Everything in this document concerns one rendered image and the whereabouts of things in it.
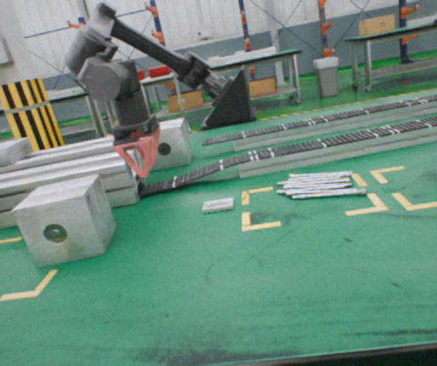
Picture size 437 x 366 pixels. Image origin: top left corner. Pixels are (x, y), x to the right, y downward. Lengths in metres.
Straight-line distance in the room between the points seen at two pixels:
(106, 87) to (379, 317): 0.47
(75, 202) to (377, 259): 0.38
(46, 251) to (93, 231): 0.07
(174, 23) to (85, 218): 8.03
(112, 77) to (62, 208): 0.21
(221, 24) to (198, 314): 8.07
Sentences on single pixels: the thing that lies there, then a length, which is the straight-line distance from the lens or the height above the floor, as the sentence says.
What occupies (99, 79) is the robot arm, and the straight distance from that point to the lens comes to 0.59.
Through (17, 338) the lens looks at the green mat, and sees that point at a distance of 0.46.
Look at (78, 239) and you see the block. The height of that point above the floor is 0.81.
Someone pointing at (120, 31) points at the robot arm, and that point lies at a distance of 1.14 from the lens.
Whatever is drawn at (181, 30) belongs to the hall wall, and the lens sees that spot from 8.47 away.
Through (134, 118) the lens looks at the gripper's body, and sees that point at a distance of 0.66.
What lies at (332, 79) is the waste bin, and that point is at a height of 0.25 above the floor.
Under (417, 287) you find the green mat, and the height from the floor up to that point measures 0.78.
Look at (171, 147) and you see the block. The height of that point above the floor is 0.83.
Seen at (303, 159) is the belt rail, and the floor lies 0.79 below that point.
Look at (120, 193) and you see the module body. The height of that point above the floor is 0.81.
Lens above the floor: 1.02
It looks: 20 degrees down
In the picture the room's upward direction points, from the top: 12 degrees counter-clockwise
